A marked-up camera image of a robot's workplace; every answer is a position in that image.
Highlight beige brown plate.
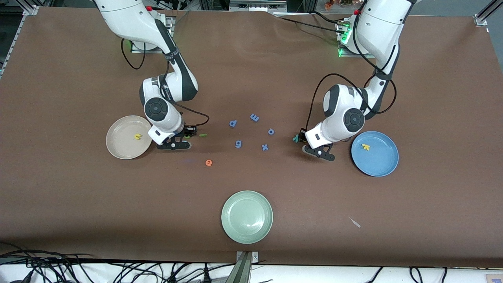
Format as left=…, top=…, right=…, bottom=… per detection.
left=106, top=115, right=154, bottom=160

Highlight blue plate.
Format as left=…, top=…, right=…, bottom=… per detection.
left=351, top=131, right=399, bottom=177

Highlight brown table cover sheet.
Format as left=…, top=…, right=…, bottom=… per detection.
left=0, top=6, right=503, bottom=268

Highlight pale green plate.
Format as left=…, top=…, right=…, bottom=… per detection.
left=221, top=190, right=274, bottom=244

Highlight silver metal box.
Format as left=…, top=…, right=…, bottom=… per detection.
left=229, top=0, right=288, bottom=13

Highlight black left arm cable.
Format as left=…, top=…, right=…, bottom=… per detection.
left=308, top=24, right=397, bottom=130

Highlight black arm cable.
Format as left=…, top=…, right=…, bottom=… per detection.
left=308, top=24, right=397, bottom=130
left=121, top=37, right=209, bottom=127

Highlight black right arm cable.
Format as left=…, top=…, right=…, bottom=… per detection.
left=121, top=37, right=209, bottom=127

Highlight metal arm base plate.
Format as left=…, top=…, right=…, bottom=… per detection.
left=337, top=20, right=356, bottom=58
left=131, top=16, right=175, bottom=53

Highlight black cable on table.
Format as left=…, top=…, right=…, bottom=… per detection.
left=310, top=11, right=344, bottom=25
left=275, top=15, right=342, bottom=31

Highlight thin black base cable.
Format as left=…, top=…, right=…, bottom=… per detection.
left=171, top=11, right=189, bottom=28

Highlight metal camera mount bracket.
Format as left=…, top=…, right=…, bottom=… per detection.
left=236, top=251, right=259, bottom=283

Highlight tangled black floor cables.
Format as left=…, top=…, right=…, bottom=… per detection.
left=0, top=244, right=236, bottom=283

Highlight aluminium frame rail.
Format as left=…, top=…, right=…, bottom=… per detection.
left=0, top=5, right=39, bottom=77
left=474, top=0, right=503, bottom=26

